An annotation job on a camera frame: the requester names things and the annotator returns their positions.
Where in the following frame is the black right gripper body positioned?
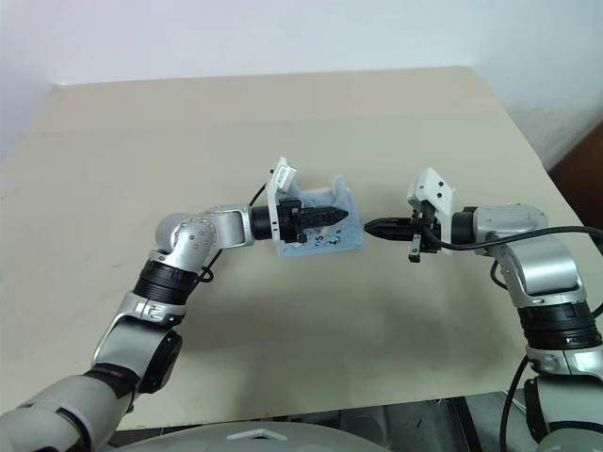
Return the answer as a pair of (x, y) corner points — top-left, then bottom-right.
(407, 208), (443, 264)

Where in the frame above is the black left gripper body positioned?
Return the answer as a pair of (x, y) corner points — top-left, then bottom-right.
(275, 198), (307, 247)

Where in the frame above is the black hanging cable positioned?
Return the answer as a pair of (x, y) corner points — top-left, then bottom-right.
(497, 300), (603, 449)

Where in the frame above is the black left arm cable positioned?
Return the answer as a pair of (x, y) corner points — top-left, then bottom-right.
(199, 184), (270, 284)

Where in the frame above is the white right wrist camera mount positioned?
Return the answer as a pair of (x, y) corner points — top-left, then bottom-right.
(405, 166), (458, 256)

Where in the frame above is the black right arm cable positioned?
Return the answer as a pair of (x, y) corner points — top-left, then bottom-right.
(422, 224), (603, 251)

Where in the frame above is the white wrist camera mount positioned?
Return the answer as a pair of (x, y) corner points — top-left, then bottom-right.
(263, 155), (301, 244)
(405, 166), (458, 256)

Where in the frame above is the grey robot torso shell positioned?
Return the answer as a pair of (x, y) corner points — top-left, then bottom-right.
(111, 420), (473, 452)

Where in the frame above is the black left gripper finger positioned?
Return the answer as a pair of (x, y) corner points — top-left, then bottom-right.
(301, 217), (348, 234)
(301, 204), (351, 222)

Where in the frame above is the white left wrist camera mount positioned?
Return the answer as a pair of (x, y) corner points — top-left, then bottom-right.
(263, 155), (301, 244)

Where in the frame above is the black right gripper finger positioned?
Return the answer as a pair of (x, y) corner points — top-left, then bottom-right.
(366, 228), (415, 243)
(364, 217), (415, 231)

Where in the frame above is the light blue cloth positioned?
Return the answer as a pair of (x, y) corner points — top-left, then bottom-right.
(272, 173), (367, 259)

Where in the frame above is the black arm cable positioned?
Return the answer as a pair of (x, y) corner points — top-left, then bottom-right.
(199, 184), (270, 284)
(422, 224), (603, 251)

